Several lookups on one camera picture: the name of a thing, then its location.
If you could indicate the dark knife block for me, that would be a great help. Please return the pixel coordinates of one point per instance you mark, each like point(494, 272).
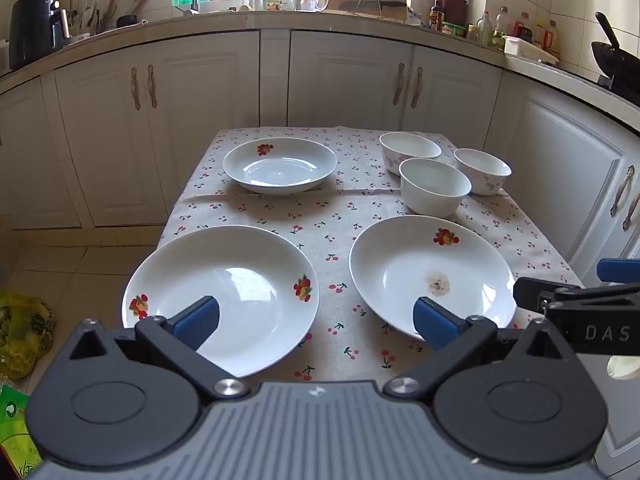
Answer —
point(456, 7)

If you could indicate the black wok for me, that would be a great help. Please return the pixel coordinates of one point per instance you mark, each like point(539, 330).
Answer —
point(617, 62)

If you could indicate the yellow plastic bag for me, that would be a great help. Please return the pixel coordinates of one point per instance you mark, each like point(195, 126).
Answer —
point(25, 330)

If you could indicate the small pink floral white bowl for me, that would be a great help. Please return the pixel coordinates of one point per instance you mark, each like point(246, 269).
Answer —
point(482, 166)

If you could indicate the black air fryer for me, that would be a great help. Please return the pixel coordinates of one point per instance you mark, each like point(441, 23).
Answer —
point(35, 30)

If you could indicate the person's right hand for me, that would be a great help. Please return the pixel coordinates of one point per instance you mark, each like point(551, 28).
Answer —
point(624, 367)

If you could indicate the dark sauce bottle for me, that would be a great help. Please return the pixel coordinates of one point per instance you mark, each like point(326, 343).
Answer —
point(437, 15)

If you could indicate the yellow oil bottle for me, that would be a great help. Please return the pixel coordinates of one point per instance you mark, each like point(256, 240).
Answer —
point(500, 30)

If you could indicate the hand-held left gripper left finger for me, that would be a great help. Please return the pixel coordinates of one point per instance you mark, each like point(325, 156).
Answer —
point(196, 322)

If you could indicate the plain white bowl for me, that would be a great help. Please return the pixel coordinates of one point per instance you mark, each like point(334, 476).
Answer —
point(435, 195)

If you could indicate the white plate one fruit print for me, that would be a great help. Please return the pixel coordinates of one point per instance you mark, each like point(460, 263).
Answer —
point(280, 170)

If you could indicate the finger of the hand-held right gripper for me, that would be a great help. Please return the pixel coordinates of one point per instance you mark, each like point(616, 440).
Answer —
point(535, 292)
point(620, 270)

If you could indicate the wooden spatula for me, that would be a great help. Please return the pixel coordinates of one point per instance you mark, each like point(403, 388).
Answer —
point(111, 2)

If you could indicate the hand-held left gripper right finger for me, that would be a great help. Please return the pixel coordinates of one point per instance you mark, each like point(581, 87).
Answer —
point(435, 322)

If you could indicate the white plastic tray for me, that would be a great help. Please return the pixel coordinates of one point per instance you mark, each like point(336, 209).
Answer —
point(525, 49)

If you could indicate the large oil bottle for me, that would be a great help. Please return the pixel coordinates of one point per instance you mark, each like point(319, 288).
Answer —
point(551, 40)

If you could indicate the large pink floral white bowl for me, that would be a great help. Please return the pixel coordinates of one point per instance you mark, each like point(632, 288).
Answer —
point(410, 144)

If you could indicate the white plate with brown stain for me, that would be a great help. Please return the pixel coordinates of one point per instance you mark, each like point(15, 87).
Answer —
point(400, 265)

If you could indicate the red label bottle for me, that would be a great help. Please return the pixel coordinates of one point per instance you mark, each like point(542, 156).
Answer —
point(522, 27)

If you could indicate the cherry print tablecloth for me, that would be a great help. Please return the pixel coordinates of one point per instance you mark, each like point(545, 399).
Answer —
point(325, 220)

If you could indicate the beige kitchen countertop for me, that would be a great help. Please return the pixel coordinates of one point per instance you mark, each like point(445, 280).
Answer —
point(325, 19)

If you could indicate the green packet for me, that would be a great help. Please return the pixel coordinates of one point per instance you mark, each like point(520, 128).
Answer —
point(12, 420)

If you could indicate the clear glass bottle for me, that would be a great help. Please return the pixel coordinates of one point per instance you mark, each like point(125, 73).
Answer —
point(484, 30)

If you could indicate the white plate two fruit prints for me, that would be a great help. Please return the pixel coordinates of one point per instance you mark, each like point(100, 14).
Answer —
point(240, 280)

